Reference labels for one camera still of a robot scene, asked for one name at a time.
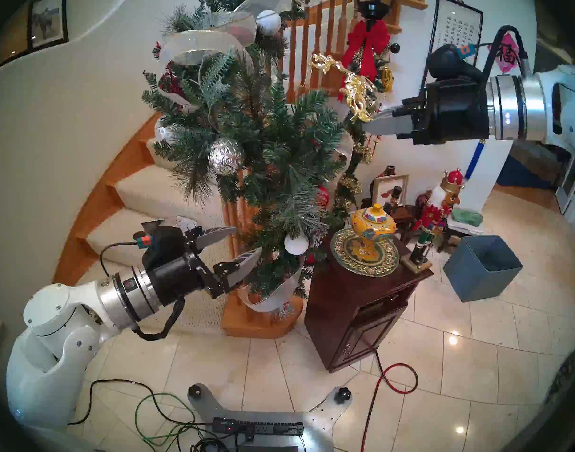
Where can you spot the clear plastic packaging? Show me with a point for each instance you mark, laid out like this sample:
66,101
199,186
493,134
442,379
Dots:
179,220

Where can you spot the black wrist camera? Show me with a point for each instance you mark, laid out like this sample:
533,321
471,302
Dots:
167,241
450,62

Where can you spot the black base knob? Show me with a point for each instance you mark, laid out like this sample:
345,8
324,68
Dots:
195,391
342,394

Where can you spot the brown framed picture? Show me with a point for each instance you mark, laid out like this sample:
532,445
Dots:
12,36

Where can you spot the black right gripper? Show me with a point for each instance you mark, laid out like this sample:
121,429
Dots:
452,112

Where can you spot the green gold round mat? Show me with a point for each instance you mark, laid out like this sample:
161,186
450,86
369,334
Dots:
346,253

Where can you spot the dark patterned rug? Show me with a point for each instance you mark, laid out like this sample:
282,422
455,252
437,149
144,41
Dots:
567,368

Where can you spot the white glitter ball ornament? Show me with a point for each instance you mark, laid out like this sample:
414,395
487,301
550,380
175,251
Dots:
296,245
268,22

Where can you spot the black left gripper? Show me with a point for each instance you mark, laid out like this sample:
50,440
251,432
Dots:
181,277

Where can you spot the green pine Christmas garland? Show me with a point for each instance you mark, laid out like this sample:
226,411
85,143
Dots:
268,140

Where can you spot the gold bell ornament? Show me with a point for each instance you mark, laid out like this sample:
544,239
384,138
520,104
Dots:
387,79

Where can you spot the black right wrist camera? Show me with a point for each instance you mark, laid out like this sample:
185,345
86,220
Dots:
450,62

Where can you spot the red ball ornament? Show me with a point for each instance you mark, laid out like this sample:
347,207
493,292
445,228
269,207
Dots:
322,197

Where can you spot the silver faceted ball ornament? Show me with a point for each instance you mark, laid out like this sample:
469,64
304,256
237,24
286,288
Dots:
226,157

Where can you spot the dark wooden cabinet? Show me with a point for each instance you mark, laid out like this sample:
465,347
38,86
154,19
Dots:
353,310

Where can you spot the red diamond fu paper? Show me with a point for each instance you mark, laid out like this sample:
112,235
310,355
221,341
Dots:
507,55

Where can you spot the dark red vase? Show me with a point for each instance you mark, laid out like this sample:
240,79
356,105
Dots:
388,170

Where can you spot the sheer white gold-edged ribbon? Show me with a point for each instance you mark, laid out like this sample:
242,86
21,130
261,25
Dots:
207,41
273,300
347,149

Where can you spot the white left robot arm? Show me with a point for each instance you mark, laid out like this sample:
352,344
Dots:
56,314

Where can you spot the gold glitter reindeer ornament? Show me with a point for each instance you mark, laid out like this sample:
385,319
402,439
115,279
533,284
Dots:
358,91

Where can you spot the blue-grey waste bin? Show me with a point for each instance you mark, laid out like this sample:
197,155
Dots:
475,277

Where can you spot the black card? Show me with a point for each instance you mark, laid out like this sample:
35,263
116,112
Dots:
151,224

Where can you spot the dark cloisonne lidded jar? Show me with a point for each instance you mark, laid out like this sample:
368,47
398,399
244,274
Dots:
421,201

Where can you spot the large red crowned nutcracker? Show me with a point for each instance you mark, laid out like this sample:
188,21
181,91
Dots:
452,182

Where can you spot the green jade stone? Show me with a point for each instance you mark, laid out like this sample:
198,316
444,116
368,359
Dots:
468,217

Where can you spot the black power strip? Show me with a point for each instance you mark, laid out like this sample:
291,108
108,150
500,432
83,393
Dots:
273,427

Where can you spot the grey metal robot base plate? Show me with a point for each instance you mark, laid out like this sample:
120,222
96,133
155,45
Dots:
320,423

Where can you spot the red velvet bow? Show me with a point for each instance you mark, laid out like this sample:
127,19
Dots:
369,36

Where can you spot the framed Chinese calligraphy scroll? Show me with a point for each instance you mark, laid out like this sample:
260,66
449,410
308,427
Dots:
457,22

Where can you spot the clear glass ball ornament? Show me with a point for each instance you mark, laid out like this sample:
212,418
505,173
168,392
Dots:
162,133

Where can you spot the yellow porcelain lidded jar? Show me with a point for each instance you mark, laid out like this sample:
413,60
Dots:
372,225

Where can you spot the red berry cluster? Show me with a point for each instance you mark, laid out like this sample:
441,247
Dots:
172,84

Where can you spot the blue floor rug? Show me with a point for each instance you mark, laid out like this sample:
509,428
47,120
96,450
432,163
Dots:
518,175

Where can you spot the small dark nutcracker figure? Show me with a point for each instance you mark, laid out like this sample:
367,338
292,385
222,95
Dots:
394,197

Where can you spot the small silver picture frame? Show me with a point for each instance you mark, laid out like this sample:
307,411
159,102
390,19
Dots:
390,188

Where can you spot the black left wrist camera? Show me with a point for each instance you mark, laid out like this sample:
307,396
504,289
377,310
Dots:
167,241

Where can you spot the carpeted wooden staircase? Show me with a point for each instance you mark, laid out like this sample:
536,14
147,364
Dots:
141,192

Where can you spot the framed horse rider photo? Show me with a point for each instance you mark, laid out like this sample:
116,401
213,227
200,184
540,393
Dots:
47,20

